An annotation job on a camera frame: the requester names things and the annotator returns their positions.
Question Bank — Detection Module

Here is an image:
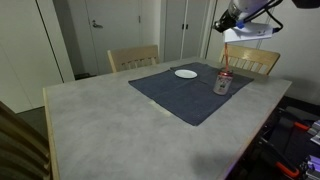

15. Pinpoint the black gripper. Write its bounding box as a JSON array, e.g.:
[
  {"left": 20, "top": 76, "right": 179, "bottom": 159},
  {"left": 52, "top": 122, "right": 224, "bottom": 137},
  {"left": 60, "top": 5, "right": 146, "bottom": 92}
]
[{"left": 213, "top": 8, "right": 240, "bottom": 33}]

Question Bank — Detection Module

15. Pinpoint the red plastic straw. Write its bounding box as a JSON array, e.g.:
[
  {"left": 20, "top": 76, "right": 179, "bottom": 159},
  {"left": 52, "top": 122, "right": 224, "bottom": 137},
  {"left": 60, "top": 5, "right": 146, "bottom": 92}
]
[{"left": 223, "top": 42, "right": 231, "bottom": 73}]

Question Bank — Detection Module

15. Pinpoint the red and silver soda can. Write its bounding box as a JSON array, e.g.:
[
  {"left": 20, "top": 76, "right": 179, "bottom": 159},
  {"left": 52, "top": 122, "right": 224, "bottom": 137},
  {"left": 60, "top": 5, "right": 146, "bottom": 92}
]
[{"left": 212, "top": 67, "right": 234, "bottom": 96}]

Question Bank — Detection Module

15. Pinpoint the light wooden slat-back chair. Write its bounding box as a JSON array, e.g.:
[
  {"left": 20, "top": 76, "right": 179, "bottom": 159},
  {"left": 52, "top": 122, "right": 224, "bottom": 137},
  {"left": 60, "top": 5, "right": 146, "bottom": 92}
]
[
  {"left": 106, "top": 44, "right": 160, "bottom": 74},
  {"left": 219, "top": 43, "right": 282, "bottom": 76},
  {"left": 0, "top": 100, "right": 54, "bottom": 180}
]

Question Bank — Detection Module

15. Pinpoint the small white plate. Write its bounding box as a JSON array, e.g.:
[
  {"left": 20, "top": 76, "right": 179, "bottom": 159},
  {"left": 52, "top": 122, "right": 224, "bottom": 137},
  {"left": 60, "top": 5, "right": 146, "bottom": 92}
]
[{"left": 174, "top": 68, "right": 199, "bottom": 80}]

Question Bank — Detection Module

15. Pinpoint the dark blue cloth mat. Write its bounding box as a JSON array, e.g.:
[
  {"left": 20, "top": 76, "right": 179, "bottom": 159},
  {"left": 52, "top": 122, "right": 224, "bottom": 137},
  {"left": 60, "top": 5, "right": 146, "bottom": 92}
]
[{"left": 128, "top": 61, "right": 255, "bottom": 127}]

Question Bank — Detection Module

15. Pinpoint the black and orange bar clamp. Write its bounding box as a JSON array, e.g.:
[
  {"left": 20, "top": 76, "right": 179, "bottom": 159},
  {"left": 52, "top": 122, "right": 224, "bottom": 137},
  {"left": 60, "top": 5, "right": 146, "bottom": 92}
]
[
  {"left": 278, "top": 105, "right": 320, "bottom": 133},
  {"left": 256, "top": 136, "right": 301, "bottom": 179}
]

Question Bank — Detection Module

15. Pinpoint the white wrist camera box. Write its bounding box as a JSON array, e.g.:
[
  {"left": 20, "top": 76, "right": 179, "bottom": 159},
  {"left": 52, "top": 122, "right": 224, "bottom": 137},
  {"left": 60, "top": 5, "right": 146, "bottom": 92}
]
[{"left": 222, "top": 22, "right": 275, "bottom": 44}]

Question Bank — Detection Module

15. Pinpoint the black camera cable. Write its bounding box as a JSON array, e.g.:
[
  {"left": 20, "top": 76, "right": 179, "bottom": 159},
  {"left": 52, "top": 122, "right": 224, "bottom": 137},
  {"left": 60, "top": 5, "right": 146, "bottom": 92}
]
[{"left": 244, "top": 0, "right": 285, "bottom": 34}]

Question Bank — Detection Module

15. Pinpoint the silver lever door handle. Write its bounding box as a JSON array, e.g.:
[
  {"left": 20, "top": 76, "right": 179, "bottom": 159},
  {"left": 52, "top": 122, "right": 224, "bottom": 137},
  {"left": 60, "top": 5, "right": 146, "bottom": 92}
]
[{"left": 91, "top": 19, "right": 104, "bottom": 30}]

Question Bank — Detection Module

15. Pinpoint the aluminium profile rail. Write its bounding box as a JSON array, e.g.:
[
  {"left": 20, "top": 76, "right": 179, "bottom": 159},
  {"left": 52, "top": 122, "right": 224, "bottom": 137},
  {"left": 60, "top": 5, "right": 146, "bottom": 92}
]
[
  {"left": 301, "top": 154, "right": 320, "bottom": 180},
  {"left": 310, "top": 119, "right": 320, "bottom": 145}
]

